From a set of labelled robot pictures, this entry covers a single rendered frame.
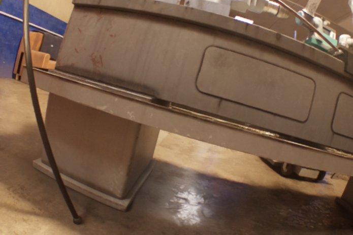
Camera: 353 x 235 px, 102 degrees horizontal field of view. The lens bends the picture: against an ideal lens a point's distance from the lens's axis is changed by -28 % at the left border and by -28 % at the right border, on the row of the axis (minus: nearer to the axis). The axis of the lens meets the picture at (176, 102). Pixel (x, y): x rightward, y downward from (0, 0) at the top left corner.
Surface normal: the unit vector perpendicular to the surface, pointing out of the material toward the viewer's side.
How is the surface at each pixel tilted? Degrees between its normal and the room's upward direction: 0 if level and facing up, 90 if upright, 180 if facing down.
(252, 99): 90
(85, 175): 90
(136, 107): 90
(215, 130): 90
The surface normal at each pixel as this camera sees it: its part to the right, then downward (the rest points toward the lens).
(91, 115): -0.11, 0.04
